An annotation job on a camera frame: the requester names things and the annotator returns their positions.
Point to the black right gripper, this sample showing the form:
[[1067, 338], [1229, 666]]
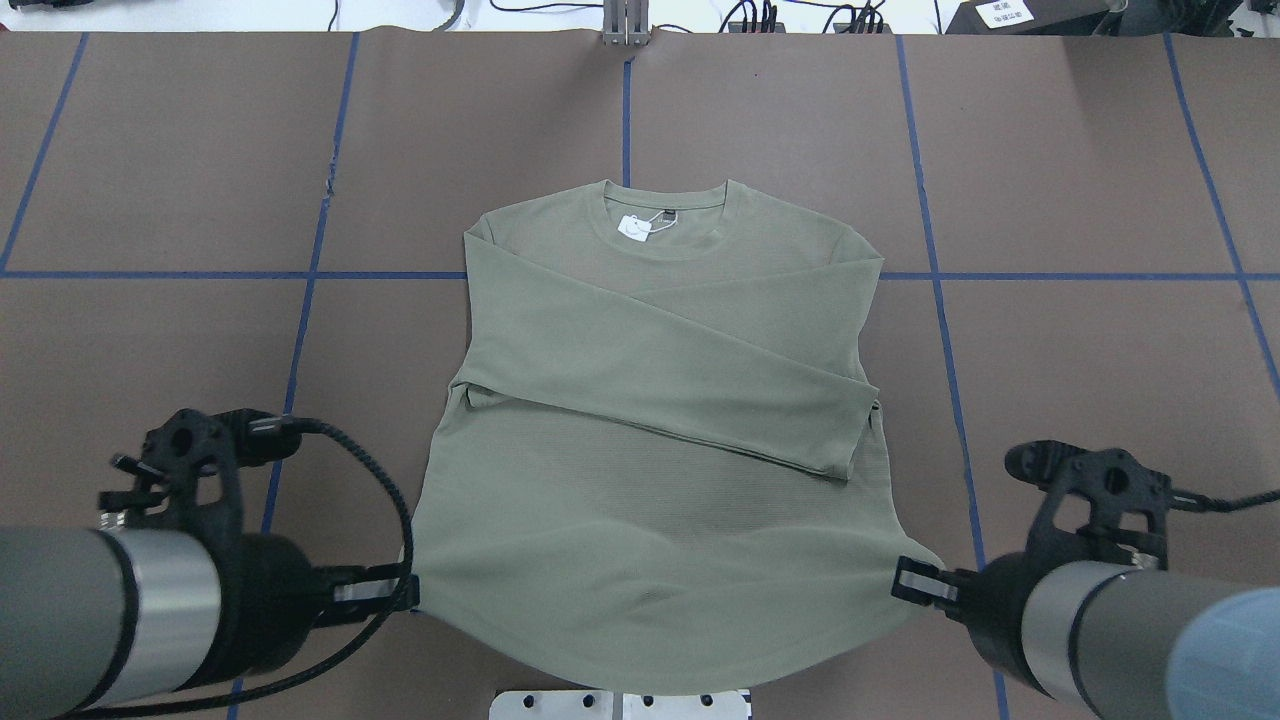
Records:
[[993, 606]]

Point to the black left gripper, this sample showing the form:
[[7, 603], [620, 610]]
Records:
[[268, 598]]

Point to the olive green long-sleeve shirt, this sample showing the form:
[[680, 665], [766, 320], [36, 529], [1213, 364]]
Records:
[[661, 467]]

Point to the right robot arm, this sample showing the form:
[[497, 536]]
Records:
[[1090, 614]]

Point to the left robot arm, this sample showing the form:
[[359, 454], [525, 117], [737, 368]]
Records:
[[63, 620]]

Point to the white paper hang tag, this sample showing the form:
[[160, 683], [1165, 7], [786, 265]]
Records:
[[635, 228]]

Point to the black box with label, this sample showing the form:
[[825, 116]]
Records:
[[1035, 18]]

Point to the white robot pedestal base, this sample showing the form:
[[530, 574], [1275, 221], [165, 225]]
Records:
[[595, 704]]

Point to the silver camera stand post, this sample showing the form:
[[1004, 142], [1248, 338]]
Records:
[[626, 23]]

